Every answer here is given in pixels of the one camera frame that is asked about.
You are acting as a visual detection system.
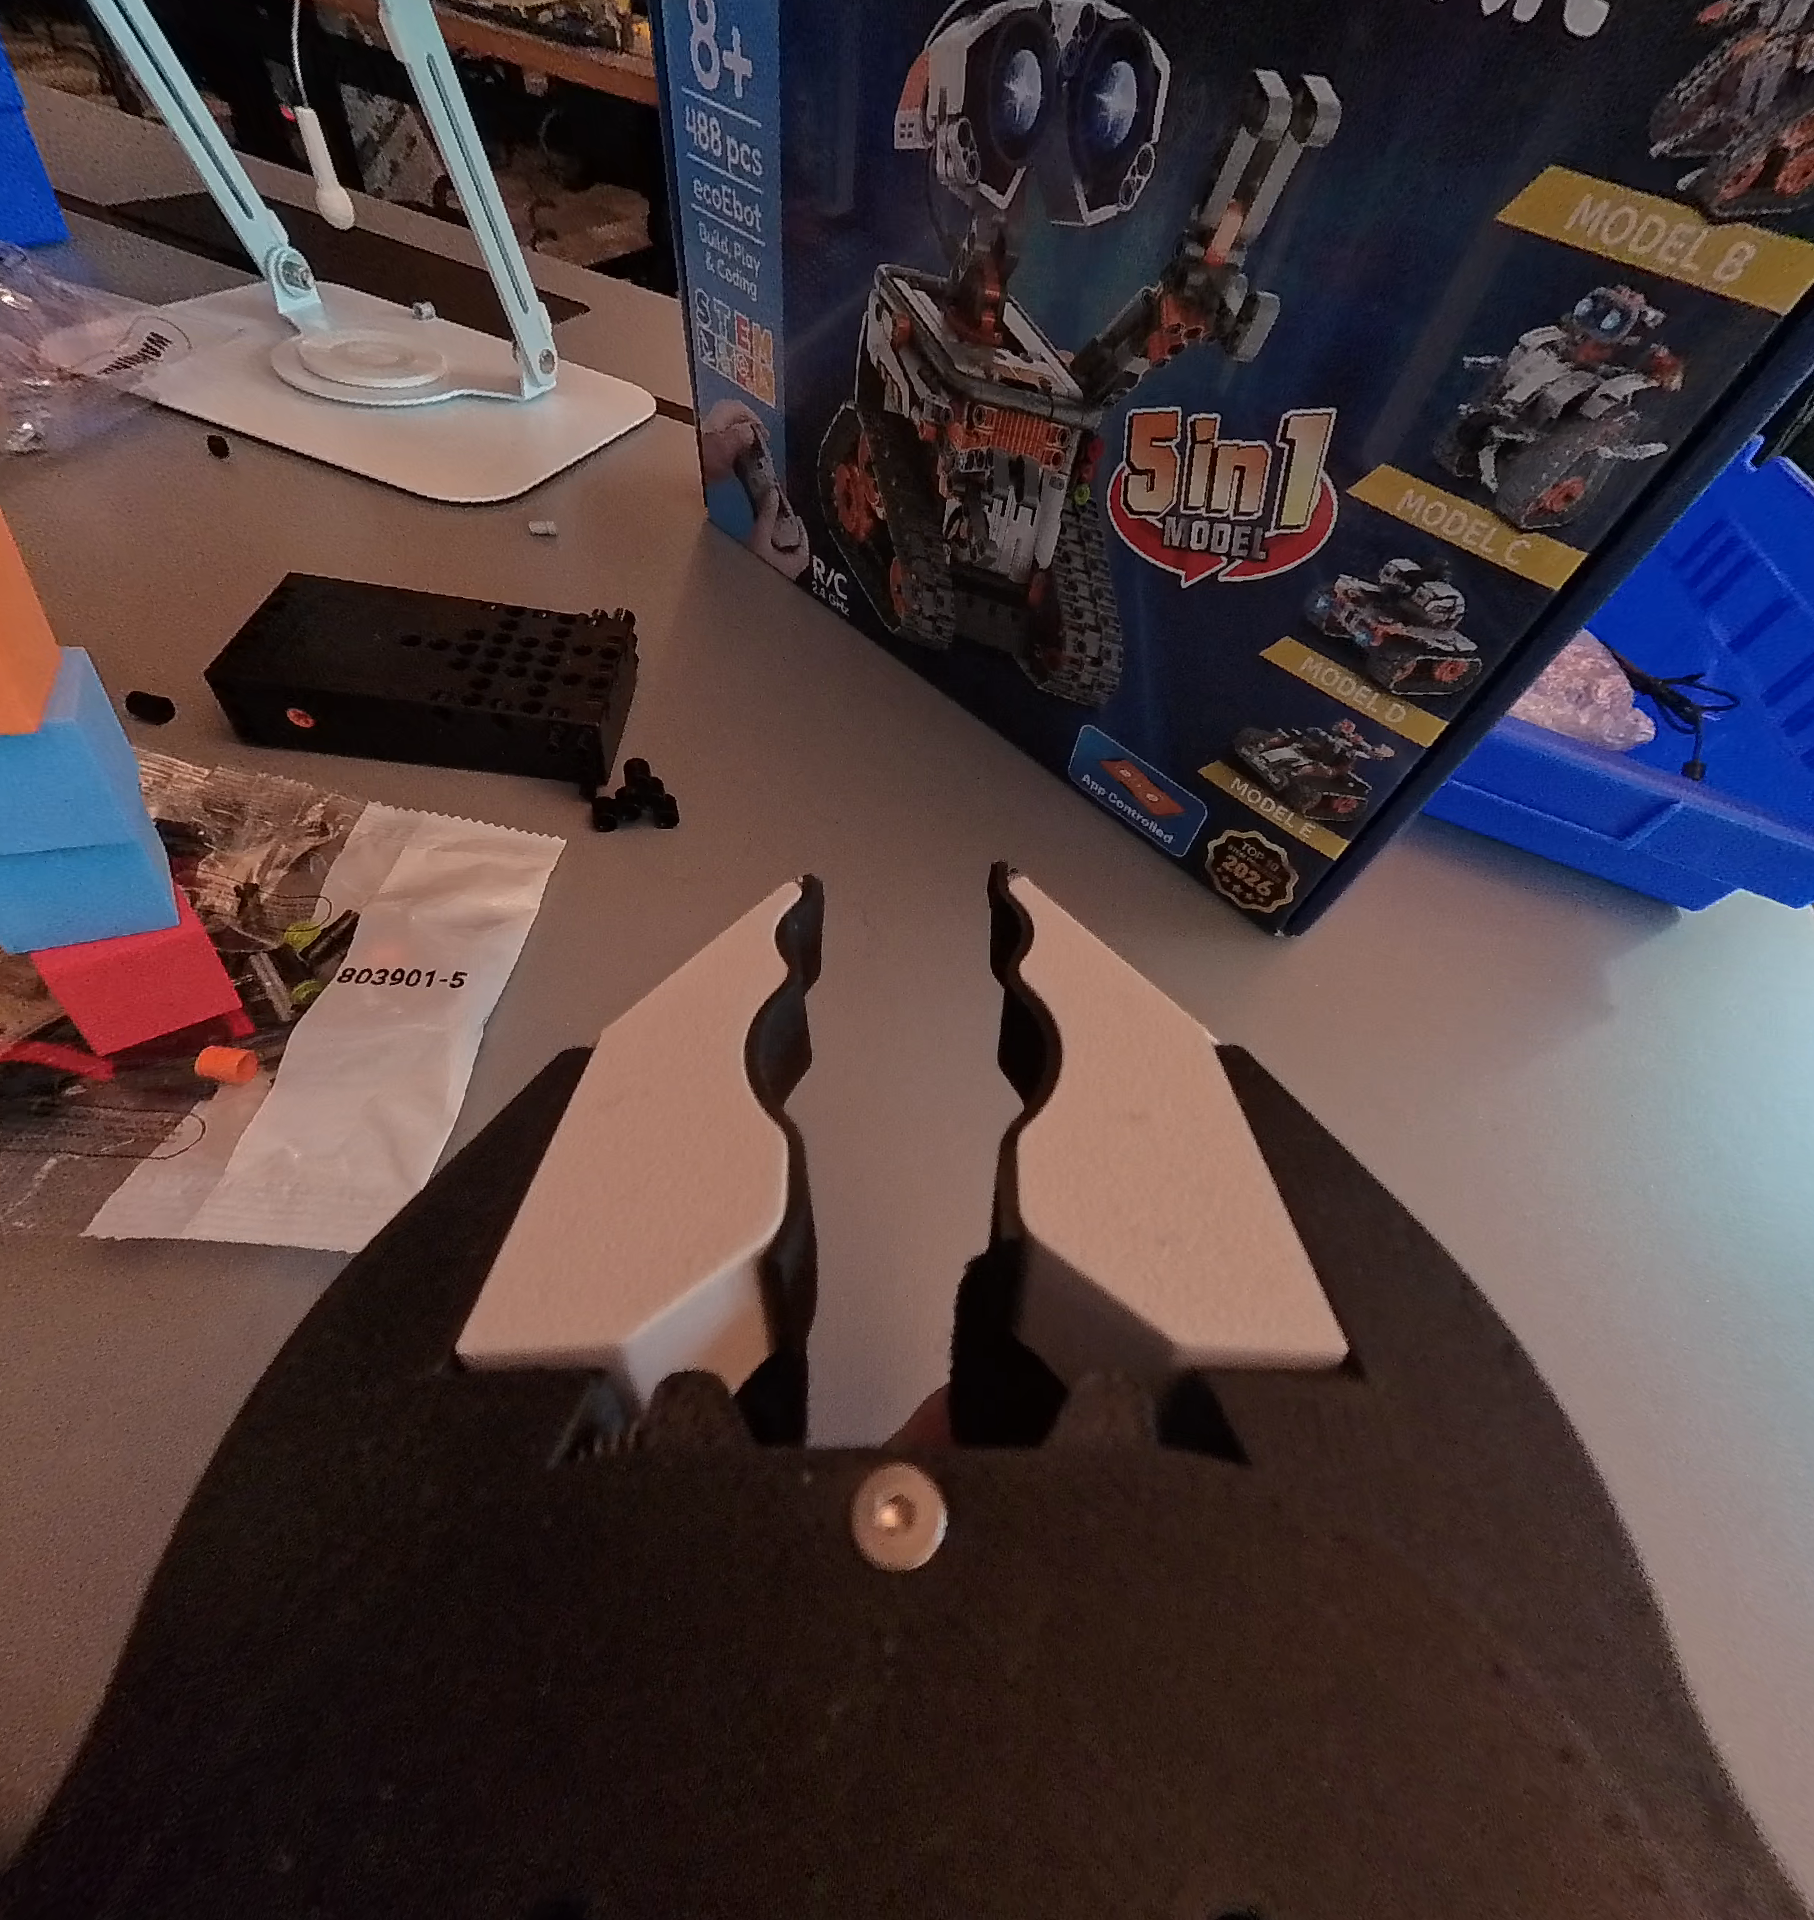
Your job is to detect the thin black cable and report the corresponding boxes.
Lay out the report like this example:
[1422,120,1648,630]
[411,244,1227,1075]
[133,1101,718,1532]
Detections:
[1619,660,1740,783]

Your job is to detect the red foam cube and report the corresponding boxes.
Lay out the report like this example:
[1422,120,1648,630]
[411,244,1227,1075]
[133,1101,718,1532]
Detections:
[30,886,250,1055]

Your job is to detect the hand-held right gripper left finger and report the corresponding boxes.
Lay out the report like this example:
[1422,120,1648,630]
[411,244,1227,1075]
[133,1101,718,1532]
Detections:
[457,875,823,1446]

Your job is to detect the blue toy robot box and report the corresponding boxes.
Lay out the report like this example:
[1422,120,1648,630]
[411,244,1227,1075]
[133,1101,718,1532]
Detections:
[652,0,1814,938]

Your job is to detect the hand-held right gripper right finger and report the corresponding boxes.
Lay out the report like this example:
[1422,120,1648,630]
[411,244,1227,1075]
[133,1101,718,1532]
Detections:
[949,862,1352,1449]

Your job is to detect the blue foam cube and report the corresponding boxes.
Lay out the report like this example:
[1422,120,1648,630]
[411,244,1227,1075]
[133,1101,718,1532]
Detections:
[0,817,182,957]
[0,646,144,865]

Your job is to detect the white book stand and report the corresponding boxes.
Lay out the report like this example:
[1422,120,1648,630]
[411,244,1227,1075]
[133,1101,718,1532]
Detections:
[37,0,657,506]

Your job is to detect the clear bag of building parts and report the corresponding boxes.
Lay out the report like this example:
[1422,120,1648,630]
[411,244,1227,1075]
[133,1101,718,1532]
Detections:
[0,751,568,1254]

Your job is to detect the clear printed plastic bag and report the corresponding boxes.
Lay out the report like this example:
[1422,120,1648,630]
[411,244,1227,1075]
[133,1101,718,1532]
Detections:
[0,231,195,458]

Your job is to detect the black perforated building plate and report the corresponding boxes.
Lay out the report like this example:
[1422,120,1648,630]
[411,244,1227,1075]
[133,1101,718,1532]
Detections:
[203,573,641,789]

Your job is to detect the bright blue object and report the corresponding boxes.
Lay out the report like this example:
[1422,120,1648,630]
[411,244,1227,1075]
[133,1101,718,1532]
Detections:
[1423,442,1814,914]

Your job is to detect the purple crinkled bag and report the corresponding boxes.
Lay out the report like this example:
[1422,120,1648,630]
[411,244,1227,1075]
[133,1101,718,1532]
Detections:
[1506,630,1657,753]

